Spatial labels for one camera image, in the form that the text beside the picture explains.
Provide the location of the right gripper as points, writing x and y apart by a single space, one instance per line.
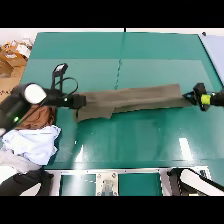
204 99

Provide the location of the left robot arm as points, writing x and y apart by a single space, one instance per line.
20 100

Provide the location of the light blue shirt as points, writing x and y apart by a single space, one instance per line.
33 141

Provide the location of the silver frame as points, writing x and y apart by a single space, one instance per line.
106 181

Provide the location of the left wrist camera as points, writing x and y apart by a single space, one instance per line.
60 69

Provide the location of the cardboard box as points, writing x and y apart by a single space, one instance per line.
11 61

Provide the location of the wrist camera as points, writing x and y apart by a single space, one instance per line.
200 88
60 69

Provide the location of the grey garment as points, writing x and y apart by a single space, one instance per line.
15 161

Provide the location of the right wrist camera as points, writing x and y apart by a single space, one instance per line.
200 88

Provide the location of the olive brown garment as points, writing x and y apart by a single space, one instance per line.
133 98

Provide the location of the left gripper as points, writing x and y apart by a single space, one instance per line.
78 101

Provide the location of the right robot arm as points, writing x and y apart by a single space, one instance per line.
196 181

